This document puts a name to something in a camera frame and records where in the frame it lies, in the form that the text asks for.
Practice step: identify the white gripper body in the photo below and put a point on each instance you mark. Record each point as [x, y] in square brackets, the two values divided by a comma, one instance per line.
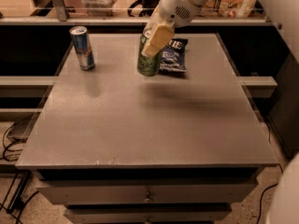
[173, 10]

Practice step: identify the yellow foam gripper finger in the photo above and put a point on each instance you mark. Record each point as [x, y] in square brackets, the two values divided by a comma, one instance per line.
[160, 35]
[148, 28]

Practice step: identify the green soda can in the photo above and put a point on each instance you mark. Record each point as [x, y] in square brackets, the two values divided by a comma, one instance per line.
[147, 66]

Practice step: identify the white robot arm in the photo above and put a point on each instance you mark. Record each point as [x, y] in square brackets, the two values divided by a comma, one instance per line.
[284, 15]

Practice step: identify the blue redbull can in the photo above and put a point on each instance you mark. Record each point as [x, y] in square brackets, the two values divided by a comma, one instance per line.
[82, 46]

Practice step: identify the black bag on shelf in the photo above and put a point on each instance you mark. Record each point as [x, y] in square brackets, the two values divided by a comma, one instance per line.
[148, 7]

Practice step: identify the blue chip bag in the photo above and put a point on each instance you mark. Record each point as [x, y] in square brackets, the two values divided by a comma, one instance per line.
[173, 56]

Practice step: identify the colourful snack bag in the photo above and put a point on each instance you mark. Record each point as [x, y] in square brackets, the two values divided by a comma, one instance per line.
[228, 8]

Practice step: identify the grey drawer cabinet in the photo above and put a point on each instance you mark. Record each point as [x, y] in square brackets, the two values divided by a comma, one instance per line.
[113, 146]

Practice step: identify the metal railing frame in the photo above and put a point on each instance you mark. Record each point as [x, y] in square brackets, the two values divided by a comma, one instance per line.
[72, 12]

